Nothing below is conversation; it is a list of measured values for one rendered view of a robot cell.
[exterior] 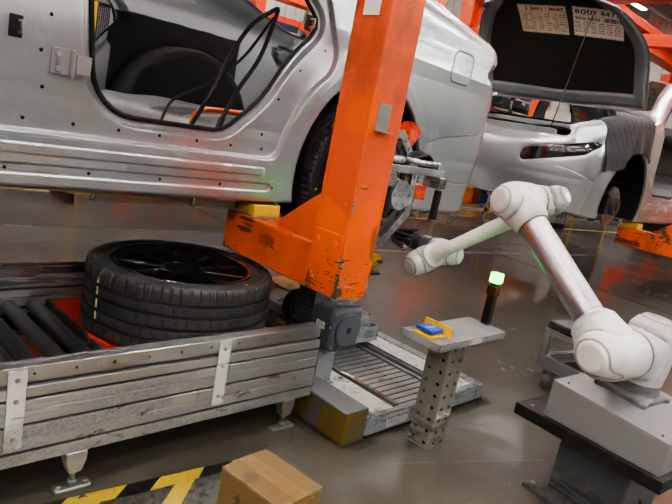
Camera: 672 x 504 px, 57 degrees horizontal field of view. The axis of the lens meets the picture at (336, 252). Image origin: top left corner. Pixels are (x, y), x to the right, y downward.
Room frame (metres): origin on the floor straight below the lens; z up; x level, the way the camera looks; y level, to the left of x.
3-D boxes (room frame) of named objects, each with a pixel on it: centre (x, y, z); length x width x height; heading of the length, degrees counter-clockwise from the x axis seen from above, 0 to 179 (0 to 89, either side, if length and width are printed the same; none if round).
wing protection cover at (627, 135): (5.06, -2.07, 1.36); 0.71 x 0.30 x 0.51; 136
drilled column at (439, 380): (2.14, -0.47, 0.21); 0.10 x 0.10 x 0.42; 46
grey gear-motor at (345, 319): (2.45, 0.04, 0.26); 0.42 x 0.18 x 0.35; 46
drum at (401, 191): (2.69, -0.15, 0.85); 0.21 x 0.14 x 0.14; 46
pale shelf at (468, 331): (2.16, -0.49, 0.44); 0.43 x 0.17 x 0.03; 136
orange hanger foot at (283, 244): (2.34, 0.22, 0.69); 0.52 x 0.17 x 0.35; 46
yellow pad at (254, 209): (2.46, 0.35, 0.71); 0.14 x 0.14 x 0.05; 46
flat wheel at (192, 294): (2.16, 0.54, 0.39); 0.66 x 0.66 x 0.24
